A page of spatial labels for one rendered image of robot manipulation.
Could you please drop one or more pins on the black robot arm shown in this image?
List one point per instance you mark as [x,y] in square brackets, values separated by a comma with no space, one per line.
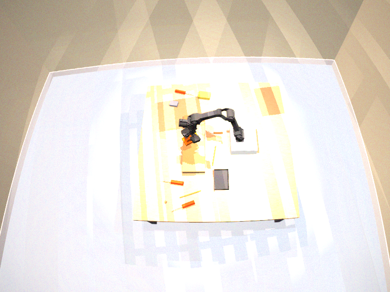
[196,118]

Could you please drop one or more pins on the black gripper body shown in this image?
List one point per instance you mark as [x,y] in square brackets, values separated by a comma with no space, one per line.
[195,138]

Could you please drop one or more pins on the tan wooden panel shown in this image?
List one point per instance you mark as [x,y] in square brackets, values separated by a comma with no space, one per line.
[193,159]

